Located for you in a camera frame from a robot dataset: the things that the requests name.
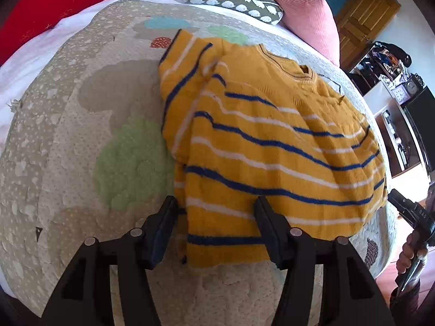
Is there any quilted patchwork blanket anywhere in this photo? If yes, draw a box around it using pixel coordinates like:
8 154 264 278
0 0 401 326

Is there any white television cabinet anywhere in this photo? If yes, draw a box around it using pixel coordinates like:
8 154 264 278
362 81 425 179

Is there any person's right hand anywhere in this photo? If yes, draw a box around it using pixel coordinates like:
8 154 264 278
396 230 429 275

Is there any wooden panel door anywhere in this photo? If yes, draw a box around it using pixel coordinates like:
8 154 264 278
335 0 402 72

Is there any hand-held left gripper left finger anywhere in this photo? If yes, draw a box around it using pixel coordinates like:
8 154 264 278
41 195 179 326

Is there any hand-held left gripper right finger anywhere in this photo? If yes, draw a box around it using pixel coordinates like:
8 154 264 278
254 195 396 326

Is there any open rack with clothes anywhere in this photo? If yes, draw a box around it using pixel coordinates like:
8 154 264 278
348 41 412 96

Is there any red patterned duvet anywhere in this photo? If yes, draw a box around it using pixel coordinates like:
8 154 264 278
0 0 175 67

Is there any pink ribbed pillow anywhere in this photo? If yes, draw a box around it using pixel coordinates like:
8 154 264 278
253 0 341 67

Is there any yellow striped knit sweater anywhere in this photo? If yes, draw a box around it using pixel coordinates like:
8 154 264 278
158 29 389 268

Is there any black television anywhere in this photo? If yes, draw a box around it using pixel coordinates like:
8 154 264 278
403 86 435 174

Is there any white bed sheet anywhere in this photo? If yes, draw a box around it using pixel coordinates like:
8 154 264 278
0 0 350 116

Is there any purple table clock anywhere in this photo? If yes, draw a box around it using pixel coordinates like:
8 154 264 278
394 73 425 106

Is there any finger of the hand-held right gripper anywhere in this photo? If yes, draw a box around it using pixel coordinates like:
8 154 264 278
387 188 422 226

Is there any black bag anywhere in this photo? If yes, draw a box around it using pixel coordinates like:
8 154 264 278
372 41 412 68

